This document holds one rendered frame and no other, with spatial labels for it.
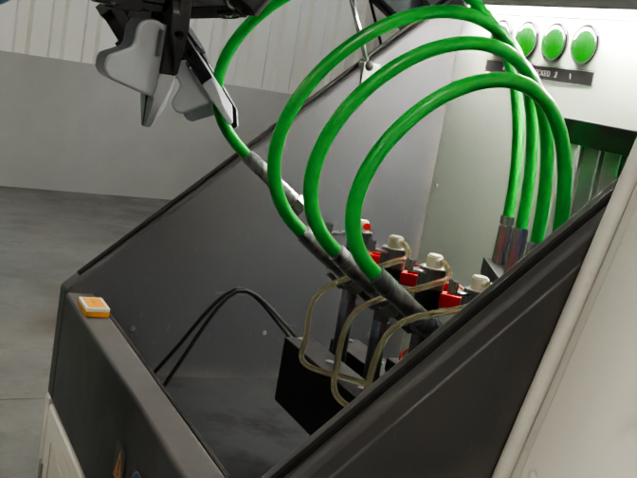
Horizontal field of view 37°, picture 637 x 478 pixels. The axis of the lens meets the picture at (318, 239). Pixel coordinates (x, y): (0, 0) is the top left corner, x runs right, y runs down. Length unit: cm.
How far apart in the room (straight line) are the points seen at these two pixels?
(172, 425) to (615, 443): 41
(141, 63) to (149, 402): 34
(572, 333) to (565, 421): 7
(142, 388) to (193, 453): 16
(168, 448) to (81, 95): 681
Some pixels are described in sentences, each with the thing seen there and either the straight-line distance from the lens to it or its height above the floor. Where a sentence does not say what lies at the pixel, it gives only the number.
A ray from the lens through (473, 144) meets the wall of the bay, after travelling 142.
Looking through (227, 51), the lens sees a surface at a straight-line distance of 114.
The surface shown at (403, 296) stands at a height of 112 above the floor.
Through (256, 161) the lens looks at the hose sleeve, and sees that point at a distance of 114.
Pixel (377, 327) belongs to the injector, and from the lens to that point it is 104.
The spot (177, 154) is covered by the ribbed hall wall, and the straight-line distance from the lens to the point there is 792.
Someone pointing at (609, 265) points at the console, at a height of 119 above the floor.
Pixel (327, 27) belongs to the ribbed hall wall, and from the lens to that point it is 843.
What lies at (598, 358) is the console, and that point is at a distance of 77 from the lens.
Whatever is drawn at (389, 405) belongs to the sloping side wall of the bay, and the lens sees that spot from 75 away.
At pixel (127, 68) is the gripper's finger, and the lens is 83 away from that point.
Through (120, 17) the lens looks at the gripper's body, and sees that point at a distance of 119.
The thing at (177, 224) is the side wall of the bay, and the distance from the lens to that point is 134.
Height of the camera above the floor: 130
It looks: 10 degrees down
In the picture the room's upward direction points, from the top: 10 degrees clockwise
